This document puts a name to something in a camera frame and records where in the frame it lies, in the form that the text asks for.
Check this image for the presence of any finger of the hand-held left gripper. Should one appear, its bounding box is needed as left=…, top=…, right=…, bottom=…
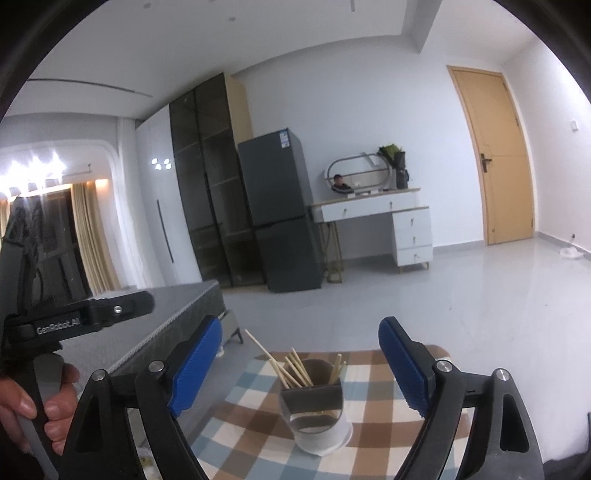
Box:
left=83, top=290, right=154, bottom=326

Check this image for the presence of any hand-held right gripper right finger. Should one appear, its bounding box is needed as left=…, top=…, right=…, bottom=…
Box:
left=378, top=316, right=546, bottom=480

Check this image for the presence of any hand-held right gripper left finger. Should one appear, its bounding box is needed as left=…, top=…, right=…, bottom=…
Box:
left=58, top=315, right=223, bottom=480

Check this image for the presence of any bundle of wooden chopsticks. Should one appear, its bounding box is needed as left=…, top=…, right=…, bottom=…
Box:
left=244, top=329, right=347, bottom=389

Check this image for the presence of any white utensil holder cup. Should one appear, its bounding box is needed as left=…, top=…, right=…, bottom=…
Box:
left=280, top=357, right=354, bottom=457

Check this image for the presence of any person's left hand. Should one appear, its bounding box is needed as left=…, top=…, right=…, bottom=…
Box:
left=0, top=362, right=81, bottom=457

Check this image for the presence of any grey bed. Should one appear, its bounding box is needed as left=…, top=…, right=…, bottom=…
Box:
left=60, top=280, right=244, bottom=388

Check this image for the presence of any plaid tablecloth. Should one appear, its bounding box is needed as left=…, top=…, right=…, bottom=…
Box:
left=139, top=345, right=472, bottom=480

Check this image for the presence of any beige curtain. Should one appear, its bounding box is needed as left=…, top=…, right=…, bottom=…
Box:
left=69, top=182, right=123, bottom=296

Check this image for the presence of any white wardrobe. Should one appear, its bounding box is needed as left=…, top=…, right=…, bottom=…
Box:
left=135, top=104, right=204, bottom=291

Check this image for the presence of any dark window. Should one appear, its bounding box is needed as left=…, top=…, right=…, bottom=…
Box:
left=41, top=187, right=93, bottom=296

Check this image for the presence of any white desk with drawers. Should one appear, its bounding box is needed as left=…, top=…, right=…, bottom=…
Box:
left=308, top=187, right=435, bottom=273

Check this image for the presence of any dark glass display cabinet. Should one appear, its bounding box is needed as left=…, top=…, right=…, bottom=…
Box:
left=168, top=73, right=266, bottom=289

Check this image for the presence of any row of ceiling lights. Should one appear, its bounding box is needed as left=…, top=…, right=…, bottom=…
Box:
left=4, top=152, right=65, bottom=195

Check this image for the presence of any dark grey refrigerator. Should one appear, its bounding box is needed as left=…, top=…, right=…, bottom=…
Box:
left=237, top=128, right=324, bottom=294

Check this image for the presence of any oval mirror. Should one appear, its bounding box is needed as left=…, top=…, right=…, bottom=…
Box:
left=323, top=152, right=395, bottom=195

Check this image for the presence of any flower bouquet in black wrap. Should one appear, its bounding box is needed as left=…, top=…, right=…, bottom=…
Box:
left=378, top=144, right=410, bottom=190

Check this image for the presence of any light wooden door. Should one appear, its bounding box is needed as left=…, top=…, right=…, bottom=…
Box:
left=447, top=65, right=539, bottom=245

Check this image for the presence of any gold frame stool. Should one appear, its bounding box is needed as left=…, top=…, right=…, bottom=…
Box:
left=323, top=222, right=345, bottom=283

